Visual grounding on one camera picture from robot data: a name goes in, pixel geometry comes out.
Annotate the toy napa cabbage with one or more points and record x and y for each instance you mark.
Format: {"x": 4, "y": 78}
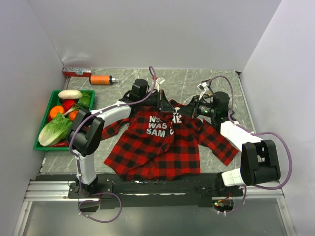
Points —
{"x": 54, "y": 131}

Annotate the red rectangular box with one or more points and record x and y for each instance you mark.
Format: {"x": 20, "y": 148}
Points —
{"x": 71, "y": 71}

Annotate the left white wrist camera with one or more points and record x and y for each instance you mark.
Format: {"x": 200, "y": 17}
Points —
{"x": 159, "y": 81}

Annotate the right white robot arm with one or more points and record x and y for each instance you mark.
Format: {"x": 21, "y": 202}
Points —
{"x": 259, "y": 158}

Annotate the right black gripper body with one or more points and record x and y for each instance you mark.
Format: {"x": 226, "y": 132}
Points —
{"x": 196, "y": 108}

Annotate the toy orange fruit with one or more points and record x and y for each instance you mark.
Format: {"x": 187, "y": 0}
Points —
{"x": 55, "y": 111}

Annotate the toy red chili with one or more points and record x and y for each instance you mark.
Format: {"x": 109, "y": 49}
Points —
{"x": 60, "y": 144}

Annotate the green plastic basket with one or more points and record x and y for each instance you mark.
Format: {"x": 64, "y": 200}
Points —
{"x": 56, "y": 101}

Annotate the toy green pepper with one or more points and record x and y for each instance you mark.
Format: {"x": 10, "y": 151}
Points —
{"x": 84, "y": 101}

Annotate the toy red tomato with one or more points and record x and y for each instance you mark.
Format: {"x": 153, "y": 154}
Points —
{"x": 67, "y": 104}

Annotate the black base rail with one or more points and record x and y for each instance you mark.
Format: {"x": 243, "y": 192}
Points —
{"x": 193, "y": 190}

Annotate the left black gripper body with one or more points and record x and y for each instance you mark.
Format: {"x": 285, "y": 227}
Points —
{"x": 156, "y": 102}

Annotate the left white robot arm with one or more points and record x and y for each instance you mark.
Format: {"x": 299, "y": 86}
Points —
{"x": 86, "y": 130}

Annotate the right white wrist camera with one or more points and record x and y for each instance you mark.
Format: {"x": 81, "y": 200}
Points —
{"x": 204, "y": 89}

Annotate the toy orange pumpkin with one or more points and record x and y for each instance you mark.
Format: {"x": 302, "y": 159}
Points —
{"x": 73, "y": 115}

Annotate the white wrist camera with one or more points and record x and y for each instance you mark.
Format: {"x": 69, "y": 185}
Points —
{"x": 204, "y": 89}
{"x": 159, "y": 81}

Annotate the toy white radish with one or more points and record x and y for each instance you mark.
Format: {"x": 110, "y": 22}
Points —
{"x": 70, "y": 94}

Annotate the red black plaid shirt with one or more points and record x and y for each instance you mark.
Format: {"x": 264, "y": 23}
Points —
{"x": 159, "y": 146}

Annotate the orange cylindrical bottle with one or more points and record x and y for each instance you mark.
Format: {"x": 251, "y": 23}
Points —
{"x": 102, "y": 80}

